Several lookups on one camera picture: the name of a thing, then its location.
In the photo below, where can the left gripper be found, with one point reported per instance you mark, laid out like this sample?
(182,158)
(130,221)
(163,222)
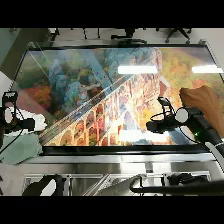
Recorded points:
(27,124)

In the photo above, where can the silver frame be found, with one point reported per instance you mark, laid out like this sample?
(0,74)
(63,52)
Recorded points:
(100,158)

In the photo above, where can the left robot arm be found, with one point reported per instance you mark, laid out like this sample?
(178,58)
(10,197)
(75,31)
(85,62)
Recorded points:
(8,115)

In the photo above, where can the brown garment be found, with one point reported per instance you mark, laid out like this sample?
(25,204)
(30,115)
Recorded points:
(203,100)

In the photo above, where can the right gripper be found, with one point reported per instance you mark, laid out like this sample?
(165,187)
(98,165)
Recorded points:
(161,126)

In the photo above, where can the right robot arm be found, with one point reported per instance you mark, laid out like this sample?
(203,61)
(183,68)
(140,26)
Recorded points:
(200,128)

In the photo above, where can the white T-shirt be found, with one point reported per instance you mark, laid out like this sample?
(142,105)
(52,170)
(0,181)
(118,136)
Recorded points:
(38,120)

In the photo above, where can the black office chair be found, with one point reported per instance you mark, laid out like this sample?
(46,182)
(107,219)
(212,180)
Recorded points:
(129,33)
(178,32)

